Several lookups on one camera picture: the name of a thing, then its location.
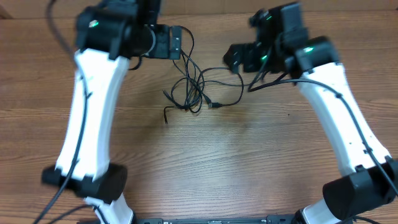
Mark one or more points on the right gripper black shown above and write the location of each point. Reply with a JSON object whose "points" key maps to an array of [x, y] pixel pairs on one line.
{"points": [[247, 50]]}

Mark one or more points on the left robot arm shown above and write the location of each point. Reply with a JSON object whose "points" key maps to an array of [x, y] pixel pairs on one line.
{"points": [[108, 36]]}

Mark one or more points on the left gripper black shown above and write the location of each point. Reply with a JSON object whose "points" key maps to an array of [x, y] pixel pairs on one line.
{"points": [[165, 51]]}

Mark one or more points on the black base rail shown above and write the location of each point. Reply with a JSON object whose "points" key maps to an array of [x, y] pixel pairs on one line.
{"points": [[214, 221]]}

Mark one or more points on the cardboard back panel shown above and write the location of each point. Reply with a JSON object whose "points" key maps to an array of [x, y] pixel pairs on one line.
{"points": [[27, 9]]}

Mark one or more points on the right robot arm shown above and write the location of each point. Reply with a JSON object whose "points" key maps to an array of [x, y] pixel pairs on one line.
{"points": [[368, 171]]}

